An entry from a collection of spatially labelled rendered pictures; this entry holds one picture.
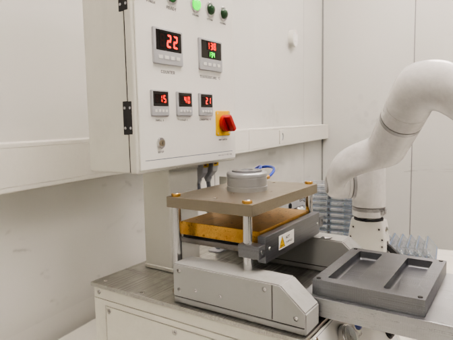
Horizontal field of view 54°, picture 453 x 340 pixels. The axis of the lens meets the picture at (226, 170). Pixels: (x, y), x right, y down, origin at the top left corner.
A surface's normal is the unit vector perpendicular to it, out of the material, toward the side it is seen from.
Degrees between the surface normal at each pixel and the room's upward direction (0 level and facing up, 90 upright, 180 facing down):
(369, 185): 90
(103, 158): 90
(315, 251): 90
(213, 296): 90
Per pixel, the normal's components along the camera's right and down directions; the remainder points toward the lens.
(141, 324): -0.55, 0.10
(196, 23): 0.83, 0.04
